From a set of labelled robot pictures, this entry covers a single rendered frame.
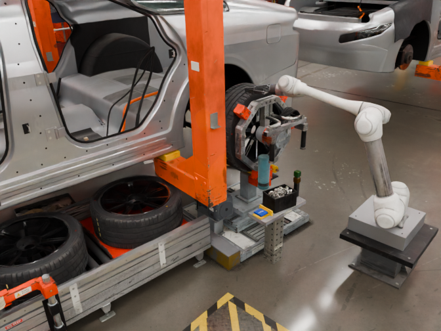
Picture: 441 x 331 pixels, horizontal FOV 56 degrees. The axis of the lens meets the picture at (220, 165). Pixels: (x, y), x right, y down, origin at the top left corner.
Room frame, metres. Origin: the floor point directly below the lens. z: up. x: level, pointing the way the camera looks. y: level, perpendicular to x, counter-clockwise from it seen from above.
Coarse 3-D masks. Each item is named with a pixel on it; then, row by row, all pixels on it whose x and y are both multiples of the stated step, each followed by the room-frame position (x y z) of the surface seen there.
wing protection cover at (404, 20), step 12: (408, 0) 5.08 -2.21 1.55; (420, 0) 5.16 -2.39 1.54; (432, 0) 5.35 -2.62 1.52; (396, 12) 4.97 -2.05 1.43; (408, 12) 5.02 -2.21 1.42; (420, 12) 5.13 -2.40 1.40; (396, 24) 4.96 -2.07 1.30; (408, 24) 5.00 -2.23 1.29; (396, 36) 4.94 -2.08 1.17; (408, 36) 4.99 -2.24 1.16
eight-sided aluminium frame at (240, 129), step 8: (272, 96) 2.94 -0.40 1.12; (256, 104) 2.78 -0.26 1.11; (264, 104) 2.84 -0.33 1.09; (280, 104) 2.95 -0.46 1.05; (240, 120) 2.75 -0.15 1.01; (248, 120) 2.73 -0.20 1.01; (240, 128) 2.70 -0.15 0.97; (240, 136) 2.69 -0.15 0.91; (288, 136) 3.01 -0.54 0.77; (240, 144) 2.69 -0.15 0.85; (240, 152) 2.69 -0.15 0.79; (280, 152) 2.96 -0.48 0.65; (240, 160) 2.76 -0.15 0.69; (248, 160) 2.73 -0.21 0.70; (256, 168) 2.78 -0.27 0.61
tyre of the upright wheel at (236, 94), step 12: (240, 84) 3.07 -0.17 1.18; (252, 84) 3.08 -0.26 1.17; (228, 96) 2.93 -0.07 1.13; (240, 96) 2.88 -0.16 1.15; (252, 96) 2.87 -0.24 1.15; (264, 96) 2.96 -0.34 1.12; (228, 108) 2.82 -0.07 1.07; (228, 120) 2.75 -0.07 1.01; (228, 132) 2.73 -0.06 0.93; (228, 144) 2.72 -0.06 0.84; (228, 156) 2.73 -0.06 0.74; (240, 168) 2.80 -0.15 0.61
